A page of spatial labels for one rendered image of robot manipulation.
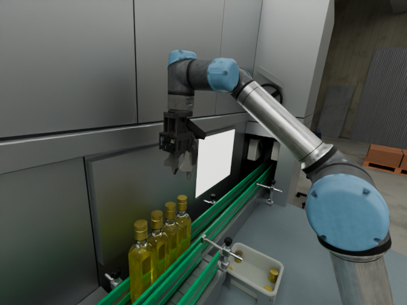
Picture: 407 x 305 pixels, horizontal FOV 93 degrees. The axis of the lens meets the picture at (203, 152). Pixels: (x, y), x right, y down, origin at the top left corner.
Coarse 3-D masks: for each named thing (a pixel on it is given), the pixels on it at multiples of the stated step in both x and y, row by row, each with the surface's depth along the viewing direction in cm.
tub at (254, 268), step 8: (232, 248) 88; (240, 248) 91; (248, 248) 89; (232, 256) 87; (248, 256) 89; (256, 256) 87; (264, 256) 85; (232, 264) 88; (240, 264) 88; (248, 264) 88; (256, 264) 87; (264, 264) 85; (272, 264) 83; (280, 264) 81; (232, 272) 76; (240, 272) 84; (248, 272) 84; (256, 272) 85; (264, 272) 85; (280, 272) 77; (248, 280) 73; (256, 280) 81; (264, 280) 81; (256, 288) 71; (272, 288) 78; (272, 296) 71
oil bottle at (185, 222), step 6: (186, 216) 68; (180, 222) 66; (186, 222) 67; (186, 228) 67; (180, 234) 66; (186, 234) 68; (180, 240) 67; (186, 240) 69; (180, 246) 68; (186, 246) 70; (180, 252) 69
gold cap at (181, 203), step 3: (180, 195) 67; (183, 195) 67; (177, 198) 65; (180, 198) 65; (183, 198) 65; (186, 198) 65; (177, 201) 65; (180, 201) 65; (183, 201) 65; (186, 201) 66; (177, 204) 66; (180, 204) 65; (183, 204) 65; (186, 204) 66; (177, 207) 66; (180, 207) 65; (183, 207) 65; (186, 207) 66; (180, 210) 66; (183, 210) 66
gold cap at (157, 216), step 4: (152, 212) 57; (156, 212) 57; (160, 212) 57; (152, 216) 55; (156, 216) 55; (160, 216) 56; (152, 220) 56; (156, 220) 55; (160, 220) 56; (152, 224) 56; (156, 224) 56; (160, 224) 56; (152, 228) 56; (156, 228) 56; (160, 228) 57
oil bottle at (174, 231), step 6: (174, 222) 64; (162, 228) 62; (168, 228) 61; (174, 228) 62; (180, 228) 65; (168, 234) 61; (174, 234) 62; (174, 240) 63; (174, 246) 64; (174, 252) 64; (174, 258) 65
